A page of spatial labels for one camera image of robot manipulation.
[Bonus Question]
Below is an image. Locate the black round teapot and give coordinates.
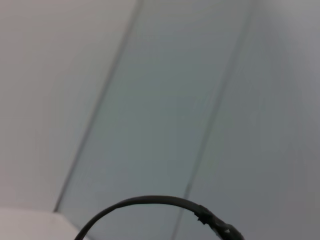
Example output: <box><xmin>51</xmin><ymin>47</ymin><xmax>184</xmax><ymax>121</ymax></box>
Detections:
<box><xmin>74</xmin><ymin>195</ymin><xmax>245</xmax><ymax>240</ymax></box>

